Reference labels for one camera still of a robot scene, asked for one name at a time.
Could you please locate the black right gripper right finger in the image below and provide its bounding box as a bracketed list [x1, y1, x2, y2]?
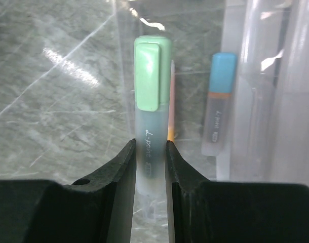
[166, 141, 309, 242]

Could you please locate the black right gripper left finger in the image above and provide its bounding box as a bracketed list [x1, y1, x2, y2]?
[0, 140, 136, 242]

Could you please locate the orange cap pink highlighter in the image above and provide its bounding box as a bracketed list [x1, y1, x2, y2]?
[167, 60, 175, 142]

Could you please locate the white plastic drawer unit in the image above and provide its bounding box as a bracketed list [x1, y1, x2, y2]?
[114, 1, 309, 187]

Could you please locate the blue cap highlighter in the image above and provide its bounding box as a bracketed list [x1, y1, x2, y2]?
[201, 52, 237, 156]

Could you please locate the green cap highlighter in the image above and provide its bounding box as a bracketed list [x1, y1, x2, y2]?
[134, 35, 172, 198]

